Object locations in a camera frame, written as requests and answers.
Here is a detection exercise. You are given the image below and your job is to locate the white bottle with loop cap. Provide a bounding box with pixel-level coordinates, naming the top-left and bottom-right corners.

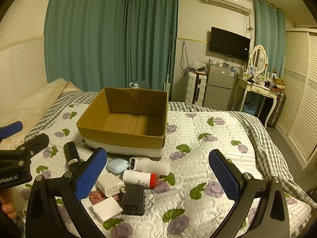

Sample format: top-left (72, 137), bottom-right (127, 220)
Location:
top-left (129, 156), bottom-right (171, 176)

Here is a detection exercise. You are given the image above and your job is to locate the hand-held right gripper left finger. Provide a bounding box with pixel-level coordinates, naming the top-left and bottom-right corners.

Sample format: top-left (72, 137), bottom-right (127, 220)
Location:
top-left (25, 147), bottom-right (108, 238)

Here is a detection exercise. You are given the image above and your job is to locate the clear plastic bag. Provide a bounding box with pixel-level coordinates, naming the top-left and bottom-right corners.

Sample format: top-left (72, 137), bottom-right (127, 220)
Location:
top-left (188, 61), bottom-right (206, 71)

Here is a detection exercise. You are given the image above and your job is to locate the person's left hand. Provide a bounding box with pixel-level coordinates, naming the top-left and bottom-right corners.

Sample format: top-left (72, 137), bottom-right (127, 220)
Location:
top-left (0, 188), bottom-right (18, 220)

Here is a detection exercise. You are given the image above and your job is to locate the white power adapter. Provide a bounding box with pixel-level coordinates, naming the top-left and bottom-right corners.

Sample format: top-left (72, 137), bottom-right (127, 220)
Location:
top-left (91, 197), bottom-right (123, 222)

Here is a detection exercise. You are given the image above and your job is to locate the air conditioner cable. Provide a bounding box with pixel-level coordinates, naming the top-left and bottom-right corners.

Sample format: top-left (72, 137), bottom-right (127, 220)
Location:
top-left (245, 13), bottom-right (255, 40)

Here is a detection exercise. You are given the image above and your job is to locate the small brown cardboard box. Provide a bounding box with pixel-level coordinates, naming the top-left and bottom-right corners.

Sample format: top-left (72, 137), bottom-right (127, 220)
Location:
top-left (272, 78), bottom-right (286, 90)

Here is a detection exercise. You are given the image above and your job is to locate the black cube power strip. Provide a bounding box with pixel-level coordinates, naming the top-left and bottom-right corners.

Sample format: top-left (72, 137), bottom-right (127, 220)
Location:
top-left (121, 185), bottom-right (145, 216)

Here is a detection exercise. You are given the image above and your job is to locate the white air conditioner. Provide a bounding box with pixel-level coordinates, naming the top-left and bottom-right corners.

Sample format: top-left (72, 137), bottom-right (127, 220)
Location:
top-left (203, 0), bottom-right (253, 15)

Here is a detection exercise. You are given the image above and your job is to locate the white suitcase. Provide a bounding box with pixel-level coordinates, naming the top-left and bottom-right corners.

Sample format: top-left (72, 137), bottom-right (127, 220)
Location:
top-left (184, 71), bottom-right (207, 105)

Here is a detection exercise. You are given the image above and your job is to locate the black cylinder bottle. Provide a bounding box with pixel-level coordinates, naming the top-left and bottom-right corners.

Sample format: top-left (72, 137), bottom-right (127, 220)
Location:
top-left (63, 141), bottom-right (82, 171)

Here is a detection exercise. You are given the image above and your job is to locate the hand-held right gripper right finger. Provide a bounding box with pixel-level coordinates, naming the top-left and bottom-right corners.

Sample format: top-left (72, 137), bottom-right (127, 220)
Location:
top-left (208, 149), bottom-right (291, 238)

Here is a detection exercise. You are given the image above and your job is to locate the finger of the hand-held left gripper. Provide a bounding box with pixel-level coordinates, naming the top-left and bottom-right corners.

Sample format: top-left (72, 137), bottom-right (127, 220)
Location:
top-left (13, 133), bottom-right (50, 160)
top-left (0, 121), bottom-right (23, 140)

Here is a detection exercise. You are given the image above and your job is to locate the green curtain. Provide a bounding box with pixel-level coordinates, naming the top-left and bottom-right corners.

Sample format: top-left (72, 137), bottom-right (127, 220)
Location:
top-left (124, 0), bottom-right (179, 102)
top-left (44, 0), bottom-right (129, 93)

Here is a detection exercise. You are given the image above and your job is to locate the white floral quilt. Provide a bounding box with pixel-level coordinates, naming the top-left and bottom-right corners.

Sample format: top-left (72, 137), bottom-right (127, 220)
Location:
top-left (12, 103), bottom-right (312, 238)

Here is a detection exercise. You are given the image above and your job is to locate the cream slatted wardrobe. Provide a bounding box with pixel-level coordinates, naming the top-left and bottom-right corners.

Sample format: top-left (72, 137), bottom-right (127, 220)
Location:
top-left (275, 28), bottom-right (317, 170)

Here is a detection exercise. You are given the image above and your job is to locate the light teal curtain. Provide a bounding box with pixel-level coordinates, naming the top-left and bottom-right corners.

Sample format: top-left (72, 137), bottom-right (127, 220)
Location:
top-left (254, 0), bottom-right (286, 78)

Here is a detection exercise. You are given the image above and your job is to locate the cream blanket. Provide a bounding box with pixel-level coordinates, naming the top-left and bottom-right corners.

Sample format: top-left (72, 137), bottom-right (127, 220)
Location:
top-left (0, 78), bottom-right (83, 149)

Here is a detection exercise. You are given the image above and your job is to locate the hanging wall cable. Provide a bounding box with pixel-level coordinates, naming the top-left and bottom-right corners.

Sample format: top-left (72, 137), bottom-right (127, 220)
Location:
top-left (180, 42), bottom-right (189, 71)

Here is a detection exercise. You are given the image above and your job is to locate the white dressing table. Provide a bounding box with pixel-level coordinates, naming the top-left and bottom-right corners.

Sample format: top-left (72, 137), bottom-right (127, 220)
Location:
top-left (231, 76), bottom-right (280, 128)

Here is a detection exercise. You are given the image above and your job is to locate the light blue earbuds case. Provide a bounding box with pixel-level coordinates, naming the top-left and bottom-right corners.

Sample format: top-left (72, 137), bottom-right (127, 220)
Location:
top-left (107, 159), bottom-right (131, 174)

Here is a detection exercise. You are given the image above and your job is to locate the white bottle with red cap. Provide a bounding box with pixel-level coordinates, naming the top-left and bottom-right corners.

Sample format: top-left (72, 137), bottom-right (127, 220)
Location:
top-left (122, 170), bottom-right (157, 188)

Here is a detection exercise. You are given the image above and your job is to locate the grey two-door fridge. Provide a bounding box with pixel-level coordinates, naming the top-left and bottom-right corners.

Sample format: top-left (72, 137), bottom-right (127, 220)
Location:
top-left (203, 63), bottom-right (238, 111)

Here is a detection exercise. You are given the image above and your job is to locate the clear water jug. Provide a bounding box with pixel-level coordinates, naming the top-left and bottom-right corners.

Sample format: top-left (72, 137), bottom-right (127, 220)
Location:
top-left (129, 81), bottom-right (150, 90)

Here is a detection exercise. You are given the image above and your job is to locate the white plug charger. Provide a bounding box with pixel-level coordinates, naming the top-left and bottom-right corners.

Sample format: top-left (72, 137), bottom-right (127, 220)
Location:
top-left (96, 173), bottom-right (125, 197)

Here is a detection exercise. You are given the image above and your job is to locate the black wall television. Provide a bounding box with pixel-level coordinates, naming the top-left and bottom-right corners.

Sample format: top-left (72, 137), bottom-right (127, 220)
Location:
top-left (209, 26), bottom-right (251, 61)

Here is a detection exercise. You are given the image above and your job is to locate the oval white vanity mirror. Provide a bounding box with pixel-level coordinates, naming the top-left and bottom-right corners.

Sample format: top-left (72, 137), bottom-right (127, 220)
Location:
top-left (250, 45), bottom-right (269, 75)

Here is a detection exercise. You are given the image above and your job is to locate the blue plastic basket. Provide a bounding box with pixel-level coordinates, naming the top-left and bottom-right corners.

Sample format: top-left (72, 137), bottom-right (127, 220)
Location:
top-left (241, 103), bottom-right (257, 116)

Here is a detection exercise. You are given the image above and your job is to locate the red patterned small box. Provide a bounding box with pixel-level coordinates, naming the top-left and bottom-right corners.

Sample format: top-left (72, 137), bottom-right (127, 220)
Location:
top-left (89, 190), bottom-right (107, 204)

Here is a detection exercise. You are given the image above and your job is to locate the dark suitcase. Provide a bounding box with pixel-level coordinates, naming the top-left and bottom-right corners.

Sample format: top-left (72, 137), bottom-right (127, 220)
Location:
top-left (267, 92), bottom-right (287, 129)

